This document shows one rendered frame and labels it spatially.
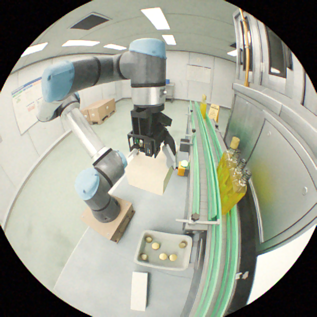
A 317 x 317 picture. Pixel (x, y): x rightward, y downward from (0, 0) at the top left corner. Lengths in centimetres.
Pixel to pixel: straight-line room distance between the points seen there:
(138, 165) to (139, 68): 26
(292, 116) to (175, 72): 591
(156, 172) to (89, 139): 31
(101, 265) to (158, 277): 28
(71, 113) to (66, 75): 37
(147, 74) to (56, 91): 16
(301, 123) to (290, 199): 22
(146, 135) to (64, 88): 20
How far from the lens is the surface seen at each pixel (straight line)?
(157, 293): 66
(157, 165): 35
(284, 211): 44
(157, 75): 24
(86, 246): 73
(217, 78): 634
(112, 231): 56
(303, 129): 43
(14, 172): 350
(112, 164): 49
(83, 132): 53
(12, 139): 340
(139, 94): 24
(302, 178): 40
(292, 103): 50
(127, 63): 25
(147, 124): 27
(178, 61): 618
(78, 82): 23
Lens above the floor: 137
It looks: 41 degrees down
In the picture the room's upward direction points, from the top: straight up
